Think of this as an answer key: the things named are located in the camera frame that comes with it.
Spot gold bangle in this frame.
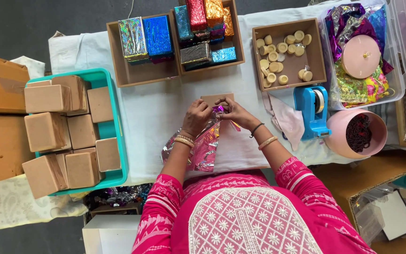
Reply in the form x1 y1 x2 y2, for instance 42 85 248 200
258 136 279 151

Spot crumpled white cloth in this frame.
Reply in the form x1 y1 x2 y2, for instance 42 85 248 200
10 55 46 80

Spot stack of foil-wrapped boxes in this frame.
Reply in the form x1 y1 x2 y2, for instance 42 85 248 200
174 0 237 71

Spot pink round lid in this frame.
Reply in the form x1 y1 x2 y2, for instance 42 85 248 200
341 35 381 79

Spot silver holographic wrapped box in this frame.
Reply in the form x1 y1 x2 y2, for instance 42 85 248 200
118 16 150 63

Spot teal plastic tray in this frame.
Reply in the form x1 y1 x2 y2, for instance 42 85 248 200
26 68 129 197

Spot person's right hand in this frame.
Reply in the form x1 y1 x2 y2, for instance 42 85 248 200
214 97 261 131

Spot pink holographic foil sheet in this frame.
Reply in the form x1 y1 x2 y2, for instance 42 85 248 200
161 105 242 173

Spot pale patterned cloth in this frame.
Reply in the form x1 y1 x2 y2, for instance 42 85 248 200
0 174 89 234

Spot heap of foil scraps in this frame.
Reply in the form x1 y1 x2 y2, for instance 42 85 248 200
85 183 153 209

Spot bare wooden block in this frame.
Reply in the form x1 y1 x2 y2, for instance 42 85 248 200
200 93 235 107

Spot black thread bracelet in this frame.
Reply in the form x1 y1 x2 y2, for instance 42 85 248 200
249 122 265 138

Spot gold bangles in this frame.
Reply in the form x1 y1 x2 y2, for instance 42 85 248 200
174 135 195 148

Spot person's left hand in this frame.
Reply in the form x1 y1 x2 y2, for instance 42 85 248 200
181 99 214 139

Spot open cardboard carton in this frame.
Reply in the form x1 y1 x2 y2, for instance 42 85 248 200
347 162 406 254

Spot pale pink cloth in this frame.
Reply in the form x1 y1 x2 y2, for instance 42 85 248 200
262 92 306 152

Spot pink embroidered kurta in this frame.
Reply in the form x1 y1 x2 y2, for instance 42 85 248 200
131 156 378 254

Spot white box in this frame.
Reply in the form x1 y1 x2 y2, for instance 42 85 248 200
82 214 142 254

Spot heap of round wooden knobs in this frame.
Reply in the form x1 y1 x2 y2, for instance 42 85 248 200
256 30 313 89

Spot pink plastic bowl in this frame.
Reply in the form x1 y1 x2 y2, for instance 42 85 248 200
324 108 388 159

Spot shallow wooden tray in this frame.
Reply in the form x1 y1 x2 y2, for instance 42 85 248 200
106 13 181 88
170 0 246 76
252 18 328 92

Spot floral fabric pouch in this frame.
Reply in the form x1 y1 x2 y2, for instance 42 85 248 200
334 60 396 108

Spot blue tape dispenser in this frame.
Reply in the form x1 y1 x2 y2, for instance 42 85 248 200
293 85 332 141

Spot blue holographic wrapped box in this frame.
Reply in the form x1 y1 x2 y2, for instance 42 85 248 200
142 15 175 59

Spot bundle of coloured foil sheets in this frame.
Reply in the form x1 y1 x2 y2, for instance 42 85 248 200
324 3 395 75

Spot dark red bead strings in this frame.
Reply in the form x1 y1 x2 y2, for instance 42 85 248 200
345 113 373 153

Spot white tablecloth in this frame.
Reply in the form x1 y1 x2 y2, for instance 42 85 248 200
48 0 406 188

